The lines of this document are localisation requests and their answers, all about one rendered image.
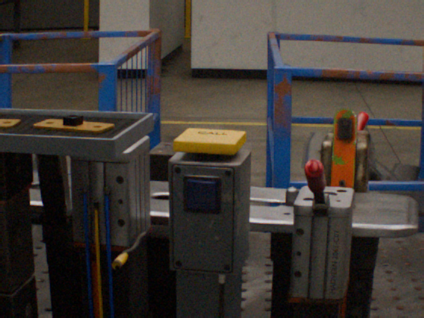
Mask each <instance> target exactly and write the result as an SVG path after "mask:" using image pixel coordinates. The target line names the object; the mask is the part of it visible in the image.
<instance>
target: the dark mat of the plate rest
mask: <svg viewBox="0 0 424 318"><path fill-rule="evenodd" d="M0 119H3V120H21V123H20V124H18V125H17V126H15V127H13V128H12V129H0V133H3V134H16V135H29V136H33V135H42V136H67V137H81V138H95V139H112V138H114V137H115V136H118V135H119V134H121V133H122V132H123V131H125V130H126V129H127V128H128V127H129V126H131V125H133V124H134V123H135V122H137V121H138V120H141V119H133V118H127V119H117V118H102V117H83V121H85V122H93V123H109V124H114V128H113V129H110V130H108V131H105V132H103V133H99V134H93V133H85V132H71V131H63V130H56V129H50V130H49V129H35V128H34V126H33V125H34V124H37V123H40V122H42V121H44V120H51V119H53V120H63V117H58V116H43V115H32V116H30V115H15V114H0Z"/></svg>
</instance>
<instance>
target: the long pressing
mask: <svg viewBox="0 0 424 318"><path fill-rule="evenodd" d="M32 186H39V178H38V173H35V172H33V182H32ZM286 190H287V189H275V188H264V187H251V186H250V201H256V202H268V203H277V204H280V205H279V206H277V207H267V206H255V205H250V229H249V231H250V232H270V233H278V232H281V233H291V234H292V232H293V220H294V213H293V212H294V207H289V206H284V205H282V204H284V203H285V192H286ZM157 196H168V182H164V181H151V180H150V213H151V224H154V225H165V226H169V225H170V219H169V202H168V200H163V199H154V198H155V197H157ZM29 210H30V213H35V214H43V205H42V201H41V195H40V189H30V209H29ZM418 210H419V204H418V202H416V201H415V199H413V198H410V197H408V196H406V195H392V194H380V193H368V192H359V193H357V192H355V199H354V209H353V220H352V237H356V236H361V237H370V238H377V237H380V238H391V239H396V238H400V237H407V236H410V235H413V234H415V233H417V232H418ZM286 214H288V215H286Z"/></svg>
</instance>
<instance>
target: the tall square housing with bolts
mask: <svg viewBox="0 0 424 318"><path fill-rule="evenodd" d="M70 184H71V204H72V211H73V237H74V241H73V246H78V247H79V258H80V272H81V284H82V293H83V312H84V318H153V313H152V312H150V311H148V255H147V241H146V237H144V238H142V239H141V240H140V243H139V247H138V249H137V250H136V251H134V252H133V253H130V254H128V257H127V259H126V262H125V263H124V264H123V265H122V266H121V268H120V269H119V270H115V269H114V268H113V267H112V265H111V263H112V262H113V261H114V260H115V259H116V258H117V257H119V256H120V255H121V253H122V251H124V250H126V249H128V248H132V247H133V246H134V244H135V240H136V238H137V236H138V235H140V234H141V233H144V232H145V233H146V234H147V235H146V236H148V235H149V234H150V233H151V231H152V226H151V213H150V138H149V136H144V137H143V138H142V139H140V140H139V141H138V142H137V143H136V144H134V145H133V146H132V147H130V148H128V149H127V150H126V151H124V152H123V153H122V154H121V155H120V156H118V157H117V158H115V159H107V158H94V157H70Z"/></svg>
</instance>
